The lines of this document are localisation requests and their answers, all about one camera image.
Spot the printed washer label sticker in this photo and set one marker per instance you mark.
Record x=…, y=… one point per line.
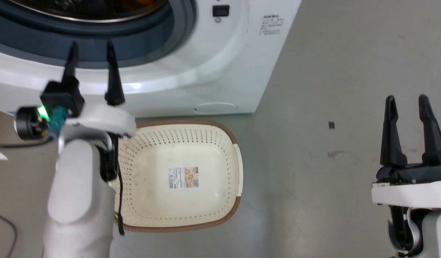
x=271, y=25

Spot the cream perforated laundry basket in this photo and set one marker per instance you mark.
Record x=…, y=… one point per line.
x=159, y=200

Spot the small dark square floor marker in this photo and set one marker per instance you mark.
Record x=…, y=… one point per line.
x=331, y=125

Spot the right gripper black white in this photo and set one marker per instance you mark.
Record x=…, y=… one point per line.
x=410, y=186

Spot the black washer display panel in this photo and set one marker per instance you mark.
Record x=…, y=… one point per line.
x=220, y=10

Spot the printed basket bottom label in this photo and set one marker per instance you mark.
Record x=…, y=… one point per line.
x=183, y=177

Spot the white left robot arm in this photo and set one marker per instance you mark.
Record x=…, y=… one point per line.
x=75, y=200

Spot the steel washing drum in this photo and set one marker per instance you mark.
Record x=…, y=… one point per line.
x=80, y=10

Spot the white front-load washing machine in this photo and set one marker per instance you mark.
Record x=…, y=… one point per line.
x=220, y=68

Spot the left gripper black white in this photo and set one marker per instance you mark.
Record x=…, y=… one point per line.
x=98, y=120

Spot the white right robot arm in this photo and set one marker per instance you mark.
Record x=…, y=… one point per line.
x=431, y=233

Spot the oval washer filter cover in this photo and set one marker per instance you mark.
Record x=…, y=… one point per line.
x=215, y=107

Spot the grey rubber door gasket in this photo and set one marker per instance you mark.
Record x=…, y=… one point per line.
x=148, y=39

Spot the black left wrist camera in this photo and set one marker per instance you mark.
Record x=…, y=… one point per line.
x=28, y=123

